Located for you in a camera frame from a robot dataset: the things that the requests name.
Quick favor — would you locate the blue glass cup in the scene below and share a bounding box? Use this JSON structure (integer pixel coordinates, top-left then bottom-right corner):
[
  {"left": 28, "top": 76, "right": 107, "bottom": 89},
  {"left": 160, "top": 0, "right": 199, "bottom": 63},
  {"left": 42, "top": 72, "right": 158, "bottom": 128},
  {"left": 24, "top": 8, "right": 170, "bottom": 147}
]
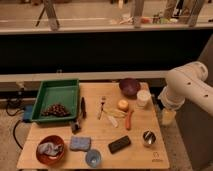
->
[{"left": 85, "top": 149, "right": 101, "bottom": 168}]

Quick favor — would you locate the black cable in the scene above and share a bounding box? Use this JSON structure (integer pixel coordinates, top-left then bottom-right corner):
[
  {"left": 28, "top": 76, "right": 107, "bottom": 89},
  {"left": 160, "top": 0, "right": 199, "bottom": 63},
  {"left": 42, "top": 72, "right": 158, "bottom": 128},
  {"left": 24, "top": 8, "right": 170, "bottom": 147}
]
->
[{"left": 5, "top": 89, "right": 26, "bottom": 151}]

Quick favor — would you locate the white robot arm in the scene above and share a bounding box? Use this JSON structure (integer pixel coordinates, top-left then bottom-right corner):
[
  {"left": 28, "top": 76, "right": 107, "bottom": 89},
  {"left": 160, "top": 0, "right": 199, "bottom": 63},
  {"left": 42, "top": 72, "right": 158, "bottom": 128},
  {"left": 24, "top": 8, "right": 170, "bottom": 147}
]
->
[{"left": 158, "top": 61, "right": 213, "bottom": 126}]

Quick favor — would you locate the blue power box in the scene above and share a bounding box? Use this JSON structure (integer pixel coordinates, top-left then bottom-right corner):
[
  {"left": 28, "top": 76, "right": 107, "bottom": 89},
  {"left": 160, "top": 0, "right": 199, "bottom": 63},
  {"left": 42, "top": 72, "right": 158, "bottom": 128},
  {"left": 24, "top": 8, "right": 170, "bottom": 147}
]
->
[{"left": 22, "top": 105, "right": 33, "bottom": 123}]

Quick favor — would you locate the black rectangular block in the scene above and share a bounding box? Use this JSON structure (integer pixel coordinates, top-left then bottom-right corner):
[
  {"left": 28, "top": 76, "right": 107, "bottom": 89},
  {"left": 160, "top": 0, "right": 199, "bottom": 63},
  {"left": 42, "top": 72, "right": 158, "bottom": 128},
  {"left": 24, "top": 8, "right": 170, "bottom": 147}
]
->
[{"left": 108, "top": 136, "right": 131, "bottom": 154}]

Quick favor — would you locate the dark purple bowl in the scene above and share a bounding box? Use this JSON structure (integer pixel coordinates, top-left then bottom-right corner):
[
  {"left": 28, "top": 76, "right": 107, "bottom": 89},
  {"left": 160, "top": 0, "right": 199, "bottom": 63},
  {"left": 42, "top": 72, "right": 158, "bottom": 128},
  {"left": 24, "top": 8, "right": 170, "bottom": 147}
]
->
[{"left": 119, "top": 78, "right": 141, "bottom": 97}]

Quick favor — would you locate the small dark clip tool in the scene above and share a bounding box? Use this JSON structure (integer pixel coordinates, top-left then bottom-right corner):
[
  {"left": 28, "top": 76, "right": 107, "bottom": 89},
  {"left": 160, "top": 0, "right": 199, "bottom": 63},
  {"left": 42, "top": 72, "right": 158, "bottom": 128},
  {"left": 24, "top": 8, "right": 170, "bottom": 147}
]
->
[{"left": 70, "top": 115, "right": 82, "bottom": 134}]

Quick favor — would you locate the yellow round fruit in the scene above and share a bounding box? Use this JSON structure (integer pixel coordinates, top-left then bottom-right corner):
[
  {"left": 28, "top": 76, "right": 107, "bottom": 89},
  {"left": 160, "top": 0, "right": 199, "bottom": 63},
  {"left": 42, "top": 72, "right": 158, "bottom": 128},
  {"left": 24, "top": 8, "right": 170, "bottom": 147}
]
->
[{"left": 117, "top": 100, "right": 129, "bottom": 111}]

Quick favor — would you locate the red bowl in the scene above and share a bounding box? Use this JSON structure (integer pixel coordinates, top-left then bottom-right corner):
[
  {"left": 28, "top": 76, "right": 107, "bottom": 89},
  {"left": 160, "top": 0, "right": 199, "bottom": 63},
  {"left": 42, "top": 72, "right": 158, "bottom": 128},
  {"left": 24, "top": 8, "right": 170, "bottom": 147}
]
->
[{"left": 36, "top": 135, "right": 65, "bottom": 165}]

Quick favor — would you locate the shiny metal cup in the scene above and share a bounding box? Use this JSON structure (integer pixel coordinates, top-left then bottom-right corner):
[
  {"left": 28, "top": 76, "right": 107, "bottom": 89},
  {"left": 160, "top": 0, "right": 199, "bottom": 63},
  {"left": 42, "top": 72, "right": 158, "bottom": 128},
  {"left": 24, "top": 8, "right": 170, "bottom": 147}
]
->
[{"left": 142, "top": 131, "right": 156, "bottom": 147}]

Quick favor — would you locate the dark marker pen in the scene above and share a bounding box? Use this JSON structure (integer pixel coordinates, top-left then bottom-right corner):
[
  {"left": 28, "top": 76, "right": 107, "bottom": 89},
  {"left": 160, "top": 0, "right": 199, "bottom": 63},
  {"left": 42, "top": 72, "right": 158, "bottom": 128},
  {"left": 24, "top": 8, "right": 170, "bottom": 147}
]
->
[{"left": 81, "top": 97, "right": 86, "bottom": 118}]

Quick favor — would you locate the blue sponge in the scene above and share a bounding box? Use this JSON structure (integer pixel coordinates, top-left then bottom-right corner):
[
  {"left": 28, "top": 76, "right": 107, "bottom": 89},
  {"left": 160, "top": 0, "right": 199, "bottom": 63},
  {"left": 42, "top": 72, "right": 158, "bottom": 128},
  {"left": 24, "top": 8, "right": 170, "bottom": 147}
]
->
[{"left": 70, "top": 136, "right": 91, "bottom": 151}]

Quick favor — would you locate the brown grape bunch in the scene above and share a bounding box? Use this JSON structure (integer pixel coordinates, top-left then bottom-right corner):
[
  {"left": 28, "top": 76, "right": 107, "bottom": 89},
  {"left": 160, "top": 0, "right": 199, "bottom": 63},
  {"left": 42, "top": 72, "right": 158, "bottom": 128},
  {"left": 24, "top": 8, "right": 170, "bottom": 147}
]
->
[{"left": 42, "top": 103, "right": 70, "bottom": 117}]

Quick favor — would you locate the white cup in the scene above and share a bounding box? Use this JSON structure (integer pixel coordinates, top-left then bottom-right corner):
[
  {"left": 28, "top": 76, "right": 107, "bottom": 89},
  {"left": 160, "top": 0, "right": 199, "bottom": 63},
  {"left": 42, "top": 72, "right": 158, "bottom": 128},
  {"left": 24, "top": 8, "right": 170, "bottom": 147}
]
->
[{"left": 137, "top": 90, "right": 151, "bottom": 107}]

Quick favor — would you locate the orange carrot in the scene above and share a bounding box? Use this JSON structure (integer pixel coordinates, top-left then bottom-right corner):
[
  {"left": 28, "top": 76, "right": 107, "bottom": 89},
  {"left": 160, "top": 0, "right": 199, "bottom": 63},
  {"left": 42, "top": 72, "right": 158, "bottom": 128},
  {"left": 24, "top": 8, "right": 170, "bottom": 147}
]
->
[{"left": 125, "top": 110, "right": 134, "bottom": 130}]

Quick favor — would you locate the grey crumpled cloth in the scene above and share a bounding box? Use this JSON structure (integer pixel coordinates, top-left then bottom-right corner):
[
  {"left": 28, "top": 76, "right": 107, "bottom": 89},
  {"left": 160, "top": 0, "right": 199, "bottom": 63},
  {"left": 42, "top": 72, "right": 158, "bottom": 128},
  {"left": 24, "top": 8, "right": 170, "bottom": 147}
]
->
[{"left": 38, "top": 142, "right": 63, "bottom": 157}]

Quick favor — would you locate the green plastic tray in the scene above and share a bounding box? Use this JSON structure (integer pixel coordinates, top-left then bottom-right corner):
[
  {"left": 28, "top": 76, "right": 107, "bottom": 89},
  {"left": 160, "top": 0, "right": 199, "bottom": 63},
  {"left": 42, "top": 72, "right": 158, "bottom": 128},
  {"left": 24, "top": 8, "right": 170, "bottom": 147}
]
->
[{"left": 31, "top": 79, "right": 80, "bottom": 123}]

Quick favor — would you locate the fork with red handle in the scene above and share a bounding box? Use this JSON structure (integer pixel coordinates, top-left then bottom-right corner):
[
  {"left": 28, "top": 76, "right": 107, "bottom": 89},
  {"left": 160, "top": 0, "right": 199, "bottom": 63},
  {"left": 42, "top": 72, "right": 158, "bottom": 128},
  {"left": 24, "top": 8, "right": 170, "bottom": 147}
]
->
[{"left": 98, "top": 96, "right": 106, "bottom": 120}]

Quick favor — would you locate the white plastic knife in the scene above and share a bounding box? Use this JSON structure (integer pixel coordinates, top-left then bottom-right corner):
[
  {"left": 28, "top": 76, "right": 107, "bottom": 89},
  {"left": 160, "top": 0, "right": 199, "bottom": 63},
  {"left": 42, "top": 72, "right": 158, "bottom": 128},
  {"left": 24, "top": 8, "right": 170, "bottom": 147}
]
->
[{"left": 107, "top": 115, "right": 119, "bottom": 128}]

